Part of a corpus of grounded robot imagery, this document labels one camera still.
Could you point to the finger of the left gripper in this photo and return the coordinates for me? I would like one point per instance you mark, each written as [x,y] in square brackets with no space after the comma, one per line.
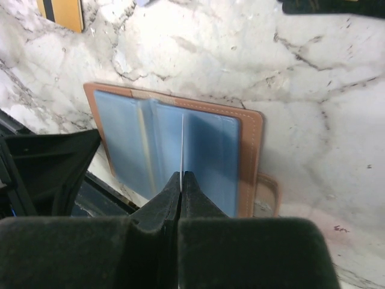
[42,174]

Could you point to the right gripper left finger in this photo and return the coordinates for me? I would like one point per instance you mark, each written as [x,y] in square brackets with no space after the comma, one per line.
[136,251]

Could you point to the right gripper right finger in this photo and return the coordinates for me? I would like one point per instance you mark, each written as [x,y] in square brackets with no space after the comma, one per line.
[215,251]

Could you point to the single silver VIP card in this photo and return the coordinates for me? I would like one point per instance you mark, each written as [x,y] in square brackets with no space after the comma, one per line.
[181,173]

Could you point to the pink leather card holder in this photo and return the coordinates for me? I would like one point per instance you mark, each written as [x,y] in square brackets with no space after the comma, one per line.
[221,146]

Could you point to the gold credit card stack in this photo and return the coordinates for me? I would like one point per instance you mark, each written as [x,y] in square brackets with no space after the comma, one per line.
[66,13]

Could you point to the single gold card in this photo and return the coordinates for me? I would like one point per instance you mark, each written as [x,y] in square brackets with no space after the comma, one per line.
[146,150]

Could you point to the silver VIP card stack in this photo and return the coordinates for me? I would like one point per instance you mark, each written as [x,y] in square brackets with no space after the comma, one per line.
[143,3]

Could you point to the black VIP card stack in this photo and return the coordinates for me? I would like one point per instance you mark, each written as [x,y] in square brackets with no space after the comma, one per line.
[360,7]

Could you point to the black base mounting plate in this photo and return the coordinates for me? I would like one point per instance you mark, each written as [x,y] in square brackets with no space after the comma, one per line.
[94,198]

